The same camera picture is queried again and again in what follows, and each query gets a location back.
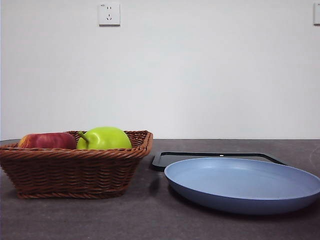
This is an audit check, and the blue round plate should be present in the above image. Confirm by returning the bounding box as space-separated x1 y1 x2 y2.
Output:
164 157 320 216

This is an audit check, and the red apple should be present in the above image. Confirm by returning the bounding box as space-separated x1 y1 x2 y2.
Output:
17 132 77 150

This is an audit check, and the green apple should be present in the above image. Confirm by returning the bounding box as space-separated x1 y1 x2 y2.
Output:
76 126 133 151

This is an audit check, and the brown woven wicker basket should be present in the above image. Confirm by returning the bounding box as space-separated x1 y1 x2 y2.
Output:
0 129 154 200

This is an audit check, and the white wall socket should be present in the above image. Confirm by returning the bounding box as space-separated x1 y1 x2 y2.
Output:
98 2 122 28
313 3 320 26

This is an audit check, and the black flat tray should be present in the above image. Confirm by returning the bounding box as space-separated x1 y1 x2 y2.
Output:
151 151 288 172

